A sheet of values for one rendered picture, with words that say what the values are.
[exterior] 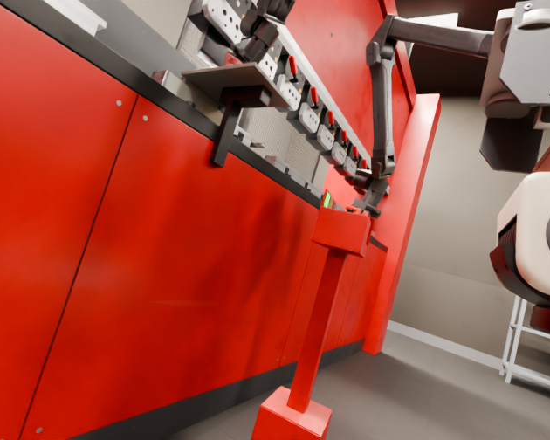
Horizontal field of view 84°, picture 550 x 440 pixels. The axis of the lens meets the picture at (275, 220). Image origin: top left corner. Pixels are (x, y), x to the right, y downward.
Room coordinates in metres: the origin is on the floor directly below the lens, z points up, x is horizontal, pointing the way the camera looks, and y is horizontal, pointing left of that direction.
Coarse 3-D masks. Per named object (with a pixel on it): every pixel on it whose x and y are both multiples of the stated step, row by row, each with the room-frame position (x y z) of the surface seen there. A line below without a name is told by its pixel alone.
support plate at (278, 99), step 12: (192, 72) 0.79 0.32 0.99; (204, 72) 0.77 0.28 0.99; (216, 72) 0.76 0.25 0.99; (228, 72) 0.74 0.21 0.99; (240, 72) 0.72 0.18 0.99; (252, 72) 0.71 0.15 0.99; (264, 72) 0.71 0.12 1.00; (204, 84) 0.84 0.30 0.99; (216, 84) 0.82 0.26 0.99; (228, 84) 0.80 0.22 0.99; (240, 84) 0.78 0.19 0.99; (252, 84) 0.76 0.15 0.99; (264, 84) 0.74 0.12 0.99; (216, 96) 0.89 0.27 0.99; (276, 96) 0.79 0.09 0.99
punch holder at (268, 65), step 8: (240, 40) 1.00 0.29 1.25; (248, 40) 0.98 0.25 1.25; (240, 48) 1.00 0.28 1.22; (272, 48) 1.05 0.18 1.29; (280, 48) 1.08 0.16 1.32; (272, 56) 1.06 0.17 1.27; (232, 64) 1.02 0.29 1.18; (264, 64) 1.03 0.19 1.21; (272, 64) 1.06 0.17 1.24; (272, 72) 1.08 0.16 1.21
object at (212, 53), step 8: (208, 32) 0.86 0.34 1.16; (200, 40) 0.87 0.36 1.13; (208, 40) 0.87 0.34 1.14; (216, 40) 0.89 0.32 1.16; (200, 48) 0.86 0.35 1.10; (208, 48) 0.88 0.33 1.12; (216, 48) 0.90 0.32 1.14; (224, 48) 0.92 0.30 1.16; (200, 56) 0.87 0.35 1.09; (208, 56) 0.89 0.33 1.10; (216, 56) 0.90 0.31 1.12; (224, 56) 0.93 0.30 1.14; (208, 64) 0.90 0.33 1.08; (216, 64) 0.92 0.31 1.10
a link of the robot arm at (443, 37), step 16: (384, 32) 0.91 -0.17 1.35; (400, 32) 0.88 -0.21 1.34; (416, 32) 0.85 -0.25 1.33; (432, 32) 0.82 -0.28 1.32; (448, 32) 0.79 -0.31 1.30; (464, 32) 0.76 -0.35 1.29; (480, 32) 0.73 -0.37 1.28; (384, 48) 0.94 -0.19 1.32; (448, 48) 0.80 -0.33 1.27; (464, 48) 0.77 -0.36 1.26; (480, 48) 0.72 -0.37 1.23
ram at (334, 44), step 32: (256, 0) 0.94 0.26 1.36; (320, 0) 1.21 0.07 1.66; (352, 0) 1.42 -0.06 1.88; (320, 32) 1.27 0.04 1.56; (352, 32) 1.49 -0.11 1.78; (320, 64) 1.32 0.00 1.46; (352, 64) 1.57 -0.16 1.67; (320, 96) 1.39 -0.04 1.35; (352, 96) 1.66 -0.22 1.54; (352, 128) 1.75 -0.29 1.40
